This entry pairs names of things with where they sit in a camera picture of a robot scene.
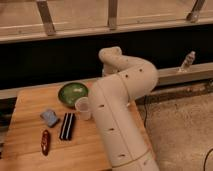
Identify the blue sponge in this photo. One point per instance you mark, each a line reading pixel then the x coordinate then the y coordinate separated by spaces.
pixel 50 117

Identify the metal railing post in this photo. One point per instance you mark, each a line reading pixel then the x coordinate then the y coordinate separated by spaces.
pixel 112 14
pixel 193 15
pixel 46 17

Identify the green ceramic bowl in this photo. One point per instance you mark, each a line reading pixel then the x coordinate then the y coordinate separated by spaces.
pixel 71 92

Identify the clear plastic cup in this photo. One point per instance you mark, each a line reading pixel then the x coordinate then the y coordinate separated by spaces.
pixel 82 108

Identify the black white striped box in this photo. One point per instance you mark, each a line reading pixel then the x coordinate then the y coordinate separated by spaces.
pixel 67 126

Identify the clear bottle on ledge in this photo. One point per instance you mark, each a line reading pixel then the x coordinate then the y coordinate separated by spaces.
pixel 188 61

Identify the right metal railing post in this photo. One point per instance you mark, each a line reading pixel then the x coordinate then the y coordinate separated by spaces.
pixel 193 15

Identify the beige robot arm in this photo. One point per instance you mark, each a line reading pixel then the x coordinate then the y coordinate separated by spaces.
pixel 126 78

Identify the middle metal railing post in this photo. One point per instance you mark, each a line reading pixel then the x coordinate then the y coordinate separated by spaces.
pixel 112 14

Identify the left metal railing post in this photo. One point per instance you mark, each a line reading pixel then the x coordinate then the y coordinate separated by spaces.
pixel 46 17

